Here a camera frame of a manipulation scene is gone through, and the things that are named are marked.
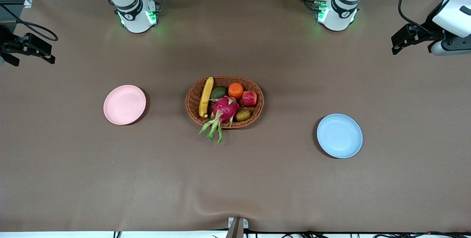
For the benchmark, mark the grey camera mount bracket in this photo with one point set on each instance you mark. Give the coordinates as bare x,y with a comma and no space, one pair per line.
237,228

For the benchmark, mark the brown kiwi fruit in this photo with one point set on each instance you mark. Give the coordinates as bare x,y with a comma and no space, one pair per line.
243,115

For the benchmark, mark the pink dragon fruit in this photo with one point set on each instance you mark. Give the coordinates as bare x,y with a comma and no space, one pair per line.
225,109

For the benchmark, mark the red apple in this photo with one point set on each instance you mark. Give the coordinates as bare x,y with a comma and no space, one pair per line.
249,98

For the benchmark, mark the brown wicker basket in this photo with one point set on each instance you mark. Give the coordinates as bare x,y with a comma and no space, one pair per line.
193,100

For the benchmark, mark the pink plate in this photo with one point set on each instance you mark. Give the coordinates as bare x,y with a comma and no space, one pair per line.
124,105

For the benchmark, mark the table cover cloth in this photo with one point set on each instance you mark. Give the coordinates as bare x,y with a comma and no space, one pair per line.
235,179

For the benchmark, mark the orange fruit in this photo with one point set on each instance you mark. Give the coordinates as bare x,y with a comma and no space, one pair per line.
235,91

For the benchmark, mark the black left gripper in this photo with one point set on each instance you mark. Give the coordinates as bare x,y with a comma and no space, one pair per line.
431,25

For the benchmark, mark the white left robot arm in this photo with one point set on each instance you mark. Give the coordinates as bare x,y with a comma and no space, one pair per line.
340,13

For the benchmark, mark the green avocado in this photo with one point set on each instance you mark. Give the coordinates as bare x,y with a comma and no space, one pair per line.
219,92

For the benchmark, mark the yellow banana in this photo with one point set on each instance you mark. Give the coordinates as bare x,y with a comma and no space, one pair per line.
206,98

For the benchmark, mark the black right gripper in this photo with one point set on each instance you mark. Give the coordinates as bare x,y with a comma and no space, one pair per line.
8,42

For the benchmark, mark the blue plate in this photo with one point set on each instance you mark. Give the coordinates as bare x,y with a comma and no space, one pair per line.
339,135

